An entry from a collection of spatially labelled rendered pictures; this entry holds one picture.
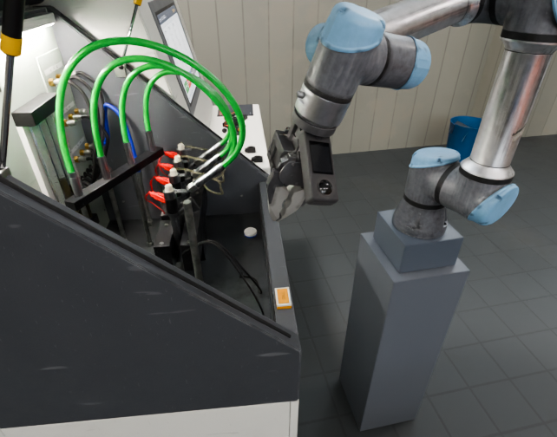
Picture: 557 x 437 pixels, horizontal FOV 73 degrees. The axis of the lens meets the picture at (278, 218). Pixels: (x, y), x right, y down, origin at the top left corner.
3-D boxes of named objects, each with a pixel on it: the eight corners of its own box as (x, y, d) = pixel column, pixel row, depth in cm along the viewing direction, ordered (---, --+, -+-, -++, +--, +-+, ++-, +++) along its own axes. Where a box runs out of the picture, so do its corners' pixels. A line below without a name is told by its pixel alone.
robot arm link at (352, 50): (404, 29, 48) (357, 17, 44) (365, 106, 55) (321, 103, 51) (368, 5, 53) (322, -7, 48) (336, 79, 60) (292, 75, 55)
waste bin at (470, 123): (463, 156, 367) (476, 110, 343) (486, 172, 339) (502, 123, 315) (428, 159, 361) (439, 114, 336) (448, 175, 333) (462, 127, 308)
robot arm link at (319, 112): (358, 108, 54) (307, 97, 51) (344, 135, 57) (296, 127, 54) (341, 83, 59) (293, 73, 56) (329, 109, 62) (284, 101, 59)
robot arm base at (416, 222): (428, 207, 119) (435, 179, 113) (456, 235, 106) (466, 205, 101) (383, 212, 116) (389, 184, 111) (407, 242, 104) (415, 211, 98)
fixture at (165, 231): (202, 290, 98) (195, 244, 90) (163, 293, 97) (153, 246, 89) (209, 218, 126) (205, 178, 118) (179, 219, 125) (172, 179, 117)
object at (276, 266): (296, 383, 81) (298, 334, 72) (275, 385, 80) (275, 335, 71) (271, 221, 132) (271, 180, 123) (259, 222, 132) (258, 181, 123)
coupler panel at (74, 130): (88, 179, 102) (50, 57, 85) (75, 180, 102) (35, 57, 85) (102, 159, 113) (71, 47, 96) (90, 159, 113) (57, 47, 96)
